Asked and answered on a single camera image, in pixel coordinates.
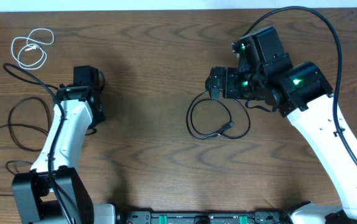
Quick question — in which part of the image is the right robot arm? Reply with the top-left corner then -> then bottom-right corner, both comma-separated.
205,27 -> 357,223

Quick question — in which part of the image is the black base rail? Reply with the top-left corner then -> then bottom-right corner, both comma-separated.
116,201 -> 310,224

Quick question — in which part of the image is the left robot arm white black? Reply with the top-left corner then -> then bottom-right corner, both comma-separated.
12,65 -> 116,223

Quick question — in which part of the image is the white USB cable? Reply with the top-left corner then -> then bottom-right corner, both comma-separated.
11,28 -> 55,70

